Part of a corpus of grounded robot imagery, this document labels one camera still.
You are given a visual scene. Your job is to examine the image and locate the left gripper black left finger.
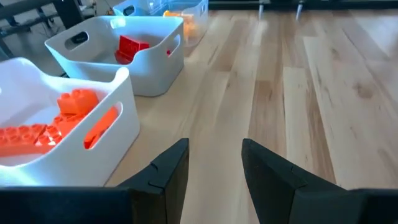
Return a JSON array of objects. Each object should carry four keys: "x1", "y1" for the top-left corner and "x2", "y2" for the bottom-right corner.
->
[{"x1": 119, "y1": 138, "x2": 190, "y2": 224}]

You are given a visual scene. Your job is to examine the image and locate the black furniture legs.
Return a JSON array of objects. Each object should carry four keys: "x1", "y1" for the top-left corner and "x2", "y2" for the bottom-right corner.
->
[{"x1": 0, "y1": 0, "x2": 97, "y2": 58}]

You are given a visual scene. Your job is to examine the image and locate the small square orange toy brick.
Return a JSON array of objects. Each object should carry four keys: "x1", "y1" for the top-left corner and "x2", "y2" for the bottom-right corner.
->
[{"x1": 57, "y1": 88, "x2": 100, "y2": 116}]

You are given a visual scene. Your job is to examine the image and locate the clear plastic bin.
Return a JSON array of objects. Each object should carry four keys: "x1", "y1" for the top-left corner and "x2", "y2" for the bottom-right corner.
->
[{"x1": 112, "y1": 0, "x2": 209, "y2": 48}]

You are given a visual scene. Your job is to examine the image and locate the long red toy brick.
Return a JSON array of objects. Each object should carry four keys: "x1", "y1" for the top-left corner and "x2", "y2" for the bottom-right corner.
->
[{"x1": 118, "y1": 34, "x2": 151, "y2": 60}]

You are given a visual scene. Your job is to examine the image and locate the white plastic bin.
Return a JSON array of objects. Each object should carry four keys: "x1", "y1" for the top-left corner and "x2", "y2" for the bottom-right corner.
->
[{"x1": 0, "y1": 57, "x2": 141, "y2": 188}]

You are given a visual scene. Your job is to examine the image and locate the long amber toy brick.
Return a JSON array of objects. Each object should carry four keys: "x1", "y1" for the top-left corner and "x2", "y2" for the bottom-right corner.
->
[{"x1": 162, "y1": 10, "x2": 187, "y2": 20}]

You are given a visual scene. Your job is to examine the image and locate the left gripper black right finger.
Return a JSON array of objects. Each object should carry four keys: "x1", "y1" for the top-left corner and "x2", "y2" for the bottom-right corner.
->
[{"x1": 241, "y1": 138, "x2": 346, "y2": 224}]

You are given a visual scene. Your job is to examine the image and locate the grey plastic bin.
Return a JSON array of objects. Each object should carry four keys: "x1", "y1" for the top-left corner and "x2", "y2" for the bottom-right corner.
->
[{"x1": 44, "y1": 15, "x2": 185, "y2": 97}]

